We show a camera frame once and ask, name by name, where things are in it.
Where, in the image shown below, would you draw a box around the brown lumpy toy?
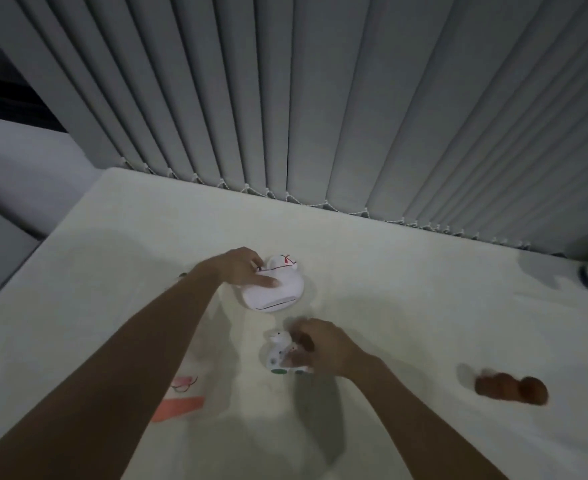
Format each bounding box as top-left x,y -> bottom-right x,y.
474,373 -> 549,407

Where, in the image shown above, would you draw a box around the person's right forearm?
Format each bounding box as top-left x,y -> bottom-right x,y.
343,355 -> 510,480

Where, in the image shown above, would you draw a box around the person's left forearm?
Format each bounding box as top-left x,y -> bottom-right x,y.
0,267 -> 223,480

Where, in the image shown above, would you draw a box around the white duck-shaped toy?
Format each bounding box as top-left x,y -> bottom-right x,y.
240,254 -> 305,313

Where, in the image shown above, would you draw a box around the person's left hand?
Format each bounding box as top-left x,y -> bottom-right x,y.
198,247 -> 282,289

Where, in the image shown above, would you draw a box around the person's right hand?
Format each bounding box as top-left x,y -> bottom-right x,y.
289,318 -> 375,380

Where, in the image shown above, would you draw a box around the grey vertical blinds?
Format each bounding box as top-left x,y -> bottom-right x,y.
0,0 -> 588,260

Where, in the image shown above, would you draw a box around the small white spotted animal figurine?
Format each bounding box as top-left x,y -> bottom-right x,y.
265,331 -> 313,375

